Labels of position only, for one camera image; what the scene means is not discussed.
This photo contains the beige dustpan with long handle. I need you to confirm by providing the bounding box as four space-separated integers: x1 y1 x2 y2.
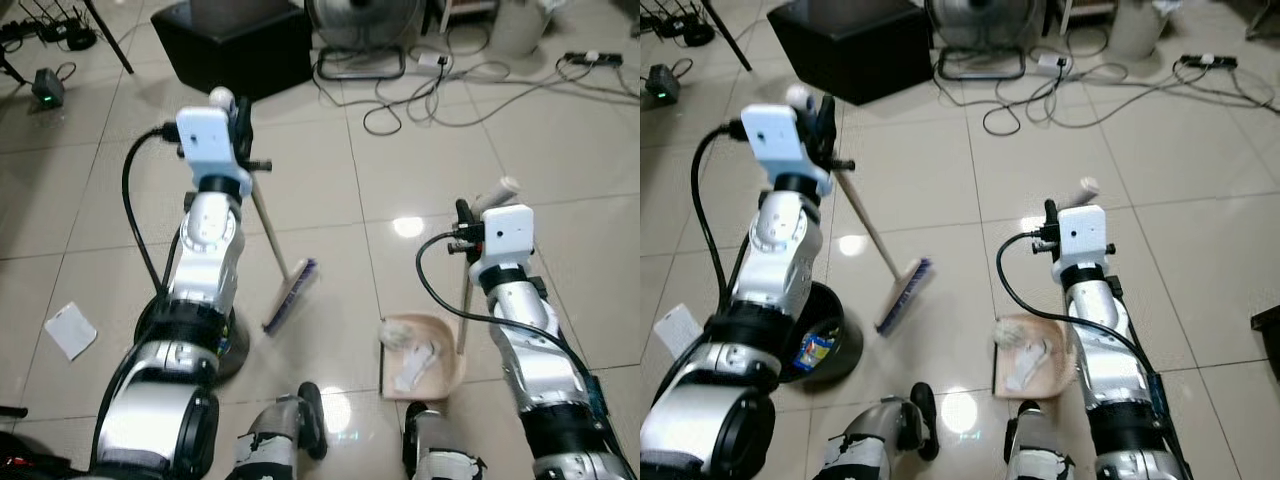
992 177 1102 403
378 177 522 403

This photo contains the black object at edge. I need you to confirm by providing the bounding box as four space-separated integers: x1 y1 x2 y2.
1250 305 1280 357

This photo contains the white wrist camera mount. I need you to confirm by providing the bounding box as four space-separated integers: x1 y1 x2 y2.
468 204 537 283
740 103 834 199
1050 204 1115 285
176 105 252 197

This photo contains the broom with wooden handle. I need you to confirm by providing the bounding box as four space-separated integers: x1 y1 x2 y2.
207 87 320 336
785 84 937 338

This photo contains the round black trash bin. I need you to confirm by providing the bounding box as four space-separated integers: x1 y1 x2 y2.
778 281 865 386

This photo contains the flat white paper sheet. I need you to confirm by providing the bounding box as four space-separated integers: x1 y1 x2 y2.
44 302 99 362
652 303 705 360

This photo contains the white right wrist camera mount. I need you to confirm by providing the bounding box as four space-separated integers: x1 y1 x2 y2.
1050 204 1115 285
468 204 537 283

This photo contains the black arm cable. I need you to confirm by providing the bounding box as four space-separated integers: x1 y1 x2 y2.
414 230 566 353
121 123 183 301
995 230 1151 366
689 121 749 301

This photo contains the white plastic bin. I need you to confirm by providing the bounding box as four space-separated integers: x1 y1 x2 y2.
1107 0 1178 61
489 0 557 58

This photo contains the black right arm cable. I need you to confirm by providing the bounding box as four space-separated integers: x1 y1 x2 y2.
414 230 566 353
995 230 1151 366

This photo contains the black slanted stand leg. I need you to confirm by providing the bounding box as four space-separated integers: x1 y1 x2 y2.
84 0 135 76
700 0 754 73

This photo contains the long grey floor cable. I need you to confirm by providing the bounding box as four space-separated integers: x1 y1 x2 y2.
1050 58 1280 129
430 58 641 129

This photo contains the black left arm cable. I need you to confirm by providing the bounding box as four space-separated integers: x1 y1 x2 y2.
689 121 749 301
121 123 183 301

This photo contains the black router with antennas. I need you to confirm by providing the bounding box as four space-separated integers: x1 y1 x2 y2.
0 0 99 53
640 0 717 50

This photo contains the black device with green light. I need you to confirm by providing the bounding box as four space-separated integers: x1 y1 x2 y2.
31 67 67 110
645 63 682 105

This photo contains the looped black floor cable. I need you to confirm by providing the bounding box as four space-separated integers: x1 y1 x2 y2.
982 70 1073 139
360 68 453 138

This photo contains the grey dust clump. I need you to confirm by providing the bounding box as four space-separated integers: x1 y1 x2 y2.
379 316 418 349
994 315 1033 349

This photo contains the black square box stool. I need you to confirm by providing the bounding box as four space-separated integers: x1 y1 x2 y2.
150 0 314 103
766 0 935 107

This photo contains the robot left leg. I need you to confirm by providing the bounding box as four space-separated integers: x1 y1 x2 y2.
224 381 329 480
808 381 940 480

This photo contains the grey floor fan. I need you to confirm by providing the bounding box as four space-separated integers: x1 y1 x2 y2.
924 0 1047 82
304 0 427 82

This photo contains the robot right leg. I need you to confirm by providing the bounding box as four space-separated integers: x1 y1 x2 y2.
402 401 488 480
1004 399 1078 480

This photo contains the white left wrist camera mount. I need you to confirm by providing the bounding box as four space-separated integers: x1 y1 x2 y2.
176 105 252 197
740 103 834 199

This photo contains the robot leg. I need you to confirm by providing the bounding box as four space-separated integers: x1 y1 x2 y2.
402 401 488 480
808 381 940 480
224 381 329 480
1004 399 1078 480

